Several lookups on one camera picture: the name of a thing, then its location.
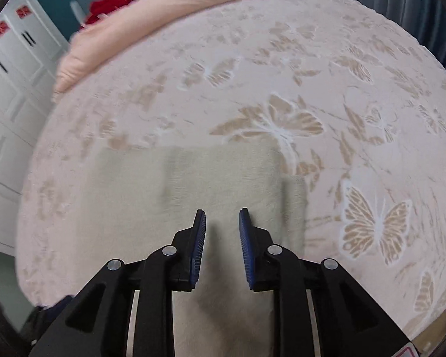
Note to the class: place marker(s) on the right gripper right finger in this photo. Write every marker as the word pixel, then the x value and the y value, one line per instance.
pixel 319 308

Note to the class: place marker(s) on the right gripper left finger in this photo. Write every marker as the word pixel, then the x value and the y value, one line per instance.
pixel 128 307

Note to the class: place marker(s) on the beige sweater with black hearts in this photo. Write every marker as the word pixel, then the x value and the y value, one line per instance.
pixel 193 211

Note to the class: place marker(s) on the pink butterfly bedspread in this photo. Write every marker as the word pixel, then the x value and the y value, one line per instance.
pixel 352 105

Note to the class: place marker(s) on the white wardrobe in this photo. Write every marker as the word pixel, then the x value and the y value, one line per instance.
pixel 30 49

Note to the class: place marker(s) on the red cloth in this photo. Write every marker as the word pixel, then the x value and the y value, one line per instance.
pixel 102 8

